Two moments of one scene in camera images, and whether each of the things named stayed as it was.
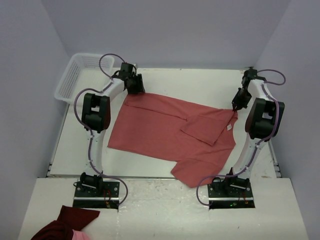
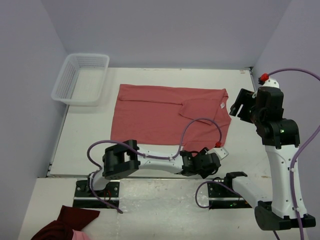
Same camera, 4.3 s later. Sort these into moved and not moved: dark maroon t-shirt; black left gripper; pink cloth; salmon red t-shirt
Moved: black left gripper; salmon red t-shirt
Not moved: dark maroon t-shirt; pink cloth
